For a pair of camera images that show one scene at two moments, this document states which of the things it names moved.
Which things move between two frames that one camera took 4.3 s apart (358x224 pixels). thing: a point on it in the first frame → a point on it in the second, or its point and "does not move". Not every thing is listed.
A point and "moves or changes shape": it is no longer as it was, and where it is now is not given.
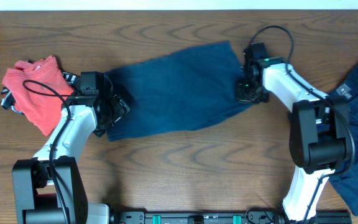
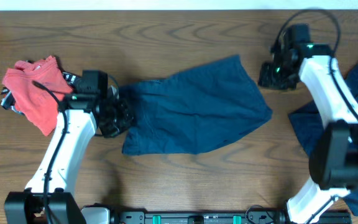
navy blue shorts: x=177 y=91 moves or changes shape
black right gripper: x=241 y=96 → x=265 y=78
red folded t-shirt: x=40 y=91 does not move
